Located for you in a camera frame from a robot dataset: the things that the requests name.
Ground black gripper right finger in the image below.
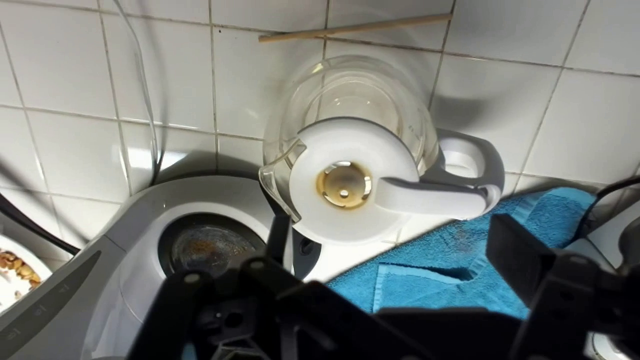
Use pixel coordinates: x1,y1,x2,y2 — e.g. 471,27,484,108
484,213,640,360

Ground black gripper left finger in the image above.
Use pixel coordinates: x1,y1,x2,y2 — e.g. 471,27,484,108
128,256,427,360

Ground white coffee pot lid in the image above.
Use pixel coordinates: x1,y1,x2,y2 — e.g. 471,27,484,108
287,117,503,248

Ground white drip coffee maker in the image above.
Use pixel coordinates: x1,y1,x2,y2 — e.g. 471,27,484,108
0,174,323,360

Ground glass coffee pot carafe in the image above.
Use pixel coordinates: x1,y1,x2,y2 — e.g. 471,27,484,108
256,53,507,251

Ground blue cloth towel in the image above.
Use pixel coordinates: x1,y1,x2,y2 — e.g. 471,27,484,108
323,185,599,322

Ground white round plate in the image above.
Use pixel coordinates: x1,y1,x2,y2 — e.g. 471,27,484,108
0,232,55,316

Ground brown food pieces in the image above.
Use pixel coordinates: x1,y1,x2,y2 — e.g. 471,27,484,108
0,248,44,290

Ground thin wooden stick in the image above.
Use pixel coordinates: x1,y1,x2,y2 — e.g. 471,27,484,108
256,13,453,46

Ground black power cable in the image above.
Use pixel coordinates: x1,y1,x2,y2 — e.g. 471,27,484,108
574,173,640,240

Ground clear thin cable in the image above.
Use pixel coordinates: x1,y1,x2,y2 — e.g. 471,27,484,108
107,0,165,187

